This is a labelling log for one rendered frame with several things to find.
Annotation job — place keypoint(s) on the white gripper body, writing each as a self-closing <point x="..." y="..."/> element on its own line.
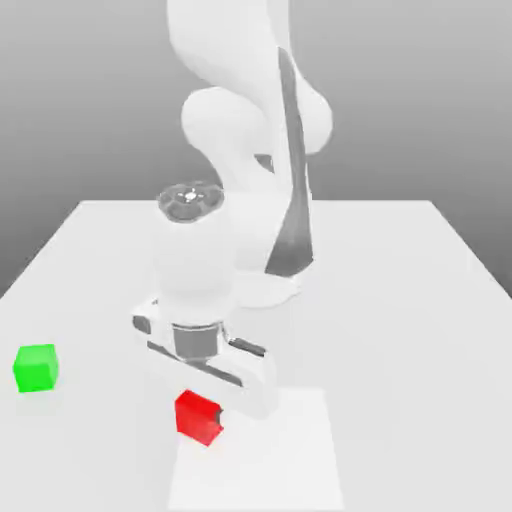
<point x="256" y="384"/>

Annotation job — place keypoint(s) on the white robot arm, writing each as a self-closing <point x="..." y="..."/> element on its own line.
<point x="224" y="120"/>

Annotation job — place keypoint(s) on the small red cube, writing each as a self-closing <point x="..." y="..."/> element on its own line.
<point x="194" y="418"/>

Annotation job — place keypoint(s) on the small green cube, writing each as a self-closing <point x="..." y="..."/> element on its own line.
<point x="35" y="368"/>

